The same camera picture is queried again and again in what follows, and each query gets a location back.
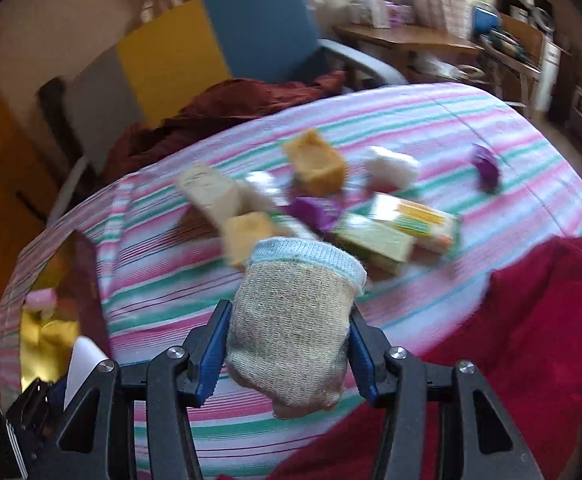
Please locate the maroon jacket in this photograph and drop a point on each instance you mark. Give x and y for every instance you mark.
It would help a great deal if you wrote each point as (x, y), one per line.
(231, 105)

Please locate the white boxes on desk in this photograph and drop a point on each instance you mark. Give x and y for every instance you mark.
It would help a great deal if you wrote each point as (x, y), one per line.
(376, 7)

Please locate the cluttered side rack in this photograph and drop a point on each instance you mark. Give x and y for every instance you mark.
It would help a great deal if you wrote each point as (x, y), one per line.
(521, 55)

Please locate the blue container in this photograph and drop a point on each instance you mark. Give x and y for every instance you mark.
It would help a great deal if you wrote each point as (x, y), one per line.
(486, 17)

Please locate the small white bundle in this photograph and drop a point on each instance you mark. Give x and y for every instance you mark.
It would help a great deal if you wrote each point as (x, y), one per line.
(261, 185)

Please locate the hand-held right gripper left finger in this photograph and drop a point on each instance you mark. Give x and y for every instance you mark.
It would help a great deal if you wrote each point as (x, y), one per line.
(211, 355)

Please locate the purple item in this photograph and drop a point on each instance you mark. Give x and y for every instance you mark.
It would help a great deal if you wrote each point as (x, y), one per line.
(486, 167)
(313, 212)

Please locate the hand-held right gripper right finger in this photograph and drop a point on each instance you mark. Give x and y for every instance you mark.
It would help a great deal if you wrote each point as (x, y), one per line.
(365, 360)

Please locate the red cloth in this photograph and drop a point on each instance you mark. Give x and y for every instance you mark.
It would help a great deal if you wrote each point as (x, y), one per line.
(521, 350)

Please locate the grey yellow blue armchair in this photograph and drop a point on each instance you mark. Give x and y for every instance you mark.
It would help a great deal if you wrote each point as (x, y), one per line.
(261, 30)

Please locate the green yellow carton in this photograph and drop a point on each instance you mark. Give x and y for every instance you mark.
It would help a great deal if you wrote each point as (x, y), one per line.
(413, 220)

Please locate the green-edged snack packet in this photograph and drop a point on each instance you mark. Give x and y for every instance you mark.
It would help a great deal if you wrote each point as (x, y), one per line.
(293, 227)

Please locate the yellow sponge block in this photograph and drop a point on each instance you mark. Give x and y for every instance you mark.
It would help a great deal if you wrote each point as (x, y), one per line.
(316, 165)
(246, 235)

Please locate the beige sock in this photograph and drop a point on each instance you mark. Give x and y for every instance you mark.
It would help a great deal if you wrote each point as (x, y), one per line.
(291, 325)

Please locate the striped blanket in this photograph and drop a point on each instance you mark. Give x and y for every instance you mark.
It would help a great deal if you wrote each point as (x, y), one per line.
(471, 125)

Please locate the cream white carton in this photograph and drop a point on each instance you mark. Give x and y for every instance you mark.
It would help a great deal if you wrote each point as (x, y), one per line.
(206, 190)

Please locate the gold tin box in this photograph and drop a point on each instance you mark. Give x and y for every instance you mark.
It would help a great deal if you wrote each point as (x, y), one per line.
(56, 270)

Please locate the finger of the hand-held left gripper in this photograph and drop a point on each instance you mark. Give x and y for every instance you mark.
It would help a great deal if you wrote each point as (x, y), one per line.
(36, 402)

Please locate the wooden desk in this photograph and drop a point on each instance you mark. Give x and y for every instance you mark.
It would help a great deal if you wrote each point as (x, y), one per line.
(401, 37)

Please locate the green cream carton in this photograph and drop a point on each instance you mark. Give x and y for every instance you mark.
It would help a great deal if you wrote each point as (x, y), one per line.
(371, 240)

